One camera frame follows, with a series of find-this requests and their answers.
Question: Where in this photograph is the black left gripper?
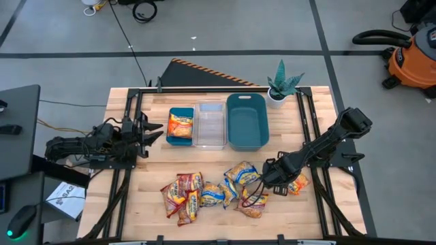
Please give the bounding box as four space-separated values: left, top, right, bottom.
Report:
121 112 165 159

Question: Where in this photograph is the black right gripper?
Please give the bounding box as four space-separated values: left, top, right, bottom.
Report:
260 151 306 197

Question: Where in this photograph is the orange Maruchan chicken ramen packet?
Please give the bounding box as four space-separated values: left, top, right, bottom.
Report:
287 172 311 196
166 113 194 140

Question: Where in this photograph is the red Maruchan beef ramen packet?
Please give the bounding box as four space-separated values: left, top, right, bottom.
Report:
234 186 270 219
159 179 187 218
176 189 201 227
176 171 205 195

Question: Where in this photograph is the small teal plastic bin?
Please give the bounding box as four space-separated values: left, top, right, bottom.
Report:
166 107 195 146

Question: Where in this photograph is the large teal plastic bin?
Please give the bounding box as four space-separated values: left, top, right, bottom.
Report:
225 93 270 152

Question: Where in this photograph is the clear plastic bin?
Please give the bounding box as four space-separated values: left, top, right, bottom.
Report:
192 101 228 151

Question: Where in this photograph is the black mat with striped edge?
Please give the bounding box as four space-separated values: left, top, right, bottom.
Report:
159 57 260 88

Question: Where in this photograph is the green plant in white pot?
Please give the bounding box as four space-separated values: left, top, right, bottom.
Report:
266 59 306 110

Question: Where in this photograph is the black desk foot bar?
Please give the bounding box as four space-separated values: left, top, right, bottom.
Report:
32 154 91 188

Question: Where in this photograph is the white printed paper sheet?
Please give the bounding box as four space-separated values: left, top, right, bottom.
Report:
45 181 86 221

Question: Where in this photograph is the black equipment case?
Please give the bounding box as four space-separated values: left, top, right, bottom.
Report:
117 0 166 5

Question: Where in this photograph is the flat black desk gadget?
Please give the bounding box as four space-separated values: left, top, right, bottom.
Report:
0 125 23 135

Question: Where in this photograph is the dark side table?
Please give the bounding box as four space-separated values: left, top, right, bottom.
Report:
0 171 46 245

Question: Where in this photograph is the white round device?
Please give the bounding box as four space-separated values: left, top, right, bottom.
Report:
80 0 103 17

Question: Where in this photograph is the black computer mouse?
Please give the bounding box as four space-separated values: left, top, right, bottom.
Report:
6 204 37 240

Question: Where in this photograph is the black keyboard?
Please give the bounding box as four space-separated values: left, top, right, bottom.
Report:
0 182 10 214

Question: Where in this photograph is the orange shop vacuum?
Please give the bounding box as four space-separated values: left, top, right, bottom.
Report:
381 25 436 99

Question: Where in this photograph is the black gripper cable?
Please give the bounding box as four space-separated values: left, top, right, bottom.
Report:
242 176 266 209

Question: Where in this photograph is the long black floor cable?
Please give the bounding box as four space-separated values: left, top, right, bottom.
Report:
108 0 151 86

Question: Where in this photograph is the yellow cable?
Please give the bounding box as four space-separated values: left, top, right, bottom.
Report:
36 118 93 134

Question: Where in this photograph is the coiled black cable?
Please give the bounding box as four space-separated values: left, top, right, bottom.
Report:
131 0 158 24

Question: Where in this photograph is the black vacuum hose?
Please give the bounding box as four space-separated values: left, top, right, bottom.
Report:
352 29 413 48

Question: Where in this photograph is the black box with cable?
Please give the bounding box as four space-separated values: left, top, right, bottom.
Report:
390 0 436 35

